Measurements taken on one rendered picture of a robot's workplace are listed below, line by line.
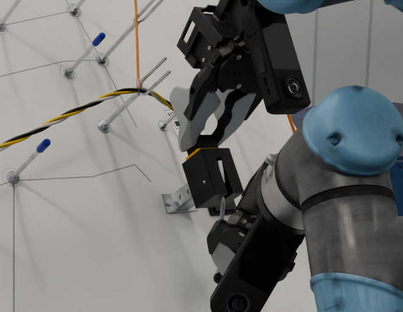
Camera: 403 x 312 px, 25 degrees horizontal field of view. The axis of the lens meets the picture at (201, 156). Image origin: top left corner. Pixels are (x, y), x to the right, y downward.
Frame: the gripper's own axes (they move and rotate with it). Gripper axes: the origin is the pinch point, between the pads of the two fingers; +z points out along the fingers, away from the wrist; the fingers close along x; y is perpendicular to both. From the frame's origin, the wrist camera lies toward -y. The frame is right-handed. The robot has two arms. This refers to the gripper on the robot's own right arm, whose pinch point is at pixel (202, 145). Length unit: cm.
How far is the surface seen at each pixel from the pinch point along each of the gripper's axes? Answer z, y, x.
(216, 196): 1.7, -6.7, 1.5
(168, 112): 3.1, 10.3, -2.7
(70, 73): 0.7, 14.5, 10.3
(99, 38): -6.2, 11.5, 10.4
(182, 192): 5.9, -1.4, 1.0
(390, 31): 44, 110, -173
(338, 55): 62, 121, -169
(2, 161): 5.6, 4.9, 21.3
